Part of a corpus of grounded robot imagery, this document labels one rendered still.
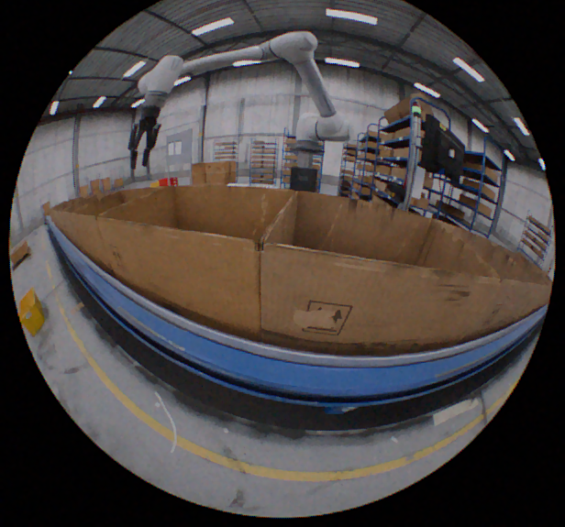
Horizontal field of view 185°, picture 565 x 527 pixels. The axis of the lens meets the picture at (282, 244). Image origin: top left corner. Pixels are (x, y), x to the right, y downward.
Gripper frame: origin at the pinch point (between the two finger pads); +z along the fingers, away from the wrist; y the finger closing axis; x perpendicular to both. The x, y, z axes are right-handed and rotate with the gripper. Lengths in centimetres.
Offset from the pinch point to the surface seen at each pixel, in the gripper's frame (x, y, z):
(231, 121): 516, 960, -63
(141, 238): -43, -29, -1
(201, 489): -78, -98, 95
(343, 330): -72, -29, -3
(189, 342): -56, -34, 7
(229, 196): -43.3, -0.1, -0.5
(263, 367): -66, -34, 3
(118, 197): 13.1, -2.2, 19.8
